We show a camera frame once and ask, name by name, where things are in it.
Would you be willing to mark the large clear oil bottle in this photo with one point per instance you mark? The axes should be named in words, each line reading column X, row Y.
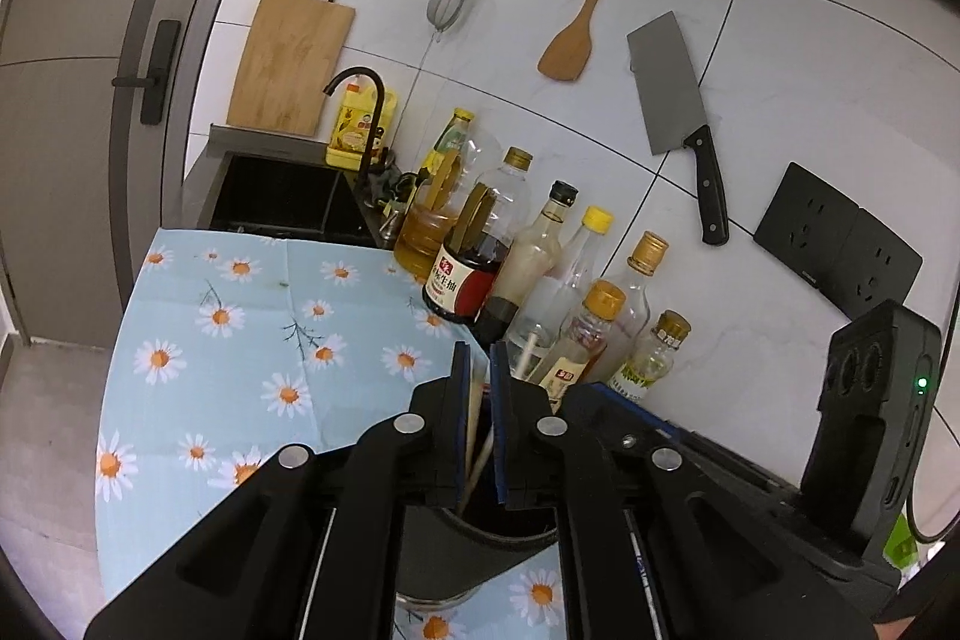
column 420, row 242

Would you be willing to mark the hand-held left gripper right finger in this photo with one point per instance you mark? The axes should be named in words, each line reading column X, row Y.
column 501, row 437

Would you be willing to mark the black faucet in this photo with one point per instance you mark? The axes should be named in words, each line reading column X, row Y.
column 373, row 149

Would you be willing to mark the green package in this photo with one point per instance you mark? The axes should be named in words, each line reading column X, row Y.
column 906, row 542

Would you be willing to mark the black wall socket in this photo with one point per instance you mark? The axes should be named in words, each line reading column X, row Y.
column 874, row 269
column 806, row 227

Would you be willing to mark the grey door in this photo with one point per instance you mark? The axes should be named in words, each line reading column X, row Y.
column 67, row 160

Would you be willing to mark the small bottle orange cap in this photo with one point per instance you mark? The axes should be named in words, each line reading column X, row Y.
column 589, row 340

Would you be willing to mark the black utensil holder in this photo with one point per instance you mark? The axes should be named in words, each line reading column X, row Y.
column 450, row 565

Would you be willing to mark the clear bottle gold cap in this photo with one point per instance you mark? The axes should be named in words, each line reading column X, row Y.
column 641, row 287

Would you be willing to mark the dark cloth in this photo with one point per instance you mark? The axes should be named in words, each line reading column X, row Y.
column 390, row 183

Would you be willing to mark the black cap tan sauce bottle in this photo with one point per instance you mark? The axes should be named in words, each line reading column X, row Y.
column 536, row 250

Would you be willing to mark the small green label gold cap bottle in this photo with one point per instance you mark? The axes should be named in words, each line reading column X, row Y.
column 649, row 362

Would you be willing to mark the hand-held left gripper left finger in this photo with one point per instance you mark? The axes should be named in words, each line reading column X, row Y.
column 460, row 430

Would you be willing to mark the green label yellow cap bottle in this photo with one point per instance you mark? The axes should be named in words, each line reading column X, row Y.
column 450, row 141

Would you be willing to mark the dark kitchen sink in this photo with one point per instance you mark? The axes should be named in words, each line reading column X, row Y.
column 270, row 197

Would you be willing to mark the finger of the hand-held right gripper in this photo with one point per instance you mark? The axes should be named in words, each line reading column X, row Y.
column 645, row 419

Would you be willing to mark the wooden chopstick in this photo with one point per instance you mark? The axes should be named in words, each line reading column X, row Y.
column 527, row 355
column 480, row 464

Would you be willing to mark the bamboo cutting board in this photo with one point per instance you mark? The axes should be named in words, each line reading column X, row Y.
column 289, row 63

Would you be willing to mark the clear bottle yellow cap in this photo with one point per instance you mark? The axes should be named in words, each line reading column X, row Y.
column 577, row 280

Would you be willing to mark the yellow dish soap bottle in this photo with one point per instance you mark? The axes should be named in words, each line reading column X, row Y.
column 352, row 130

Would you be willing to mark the daisy print blue tablecloth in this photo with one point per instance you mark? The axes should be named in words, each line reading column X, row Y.
column 225, row 385

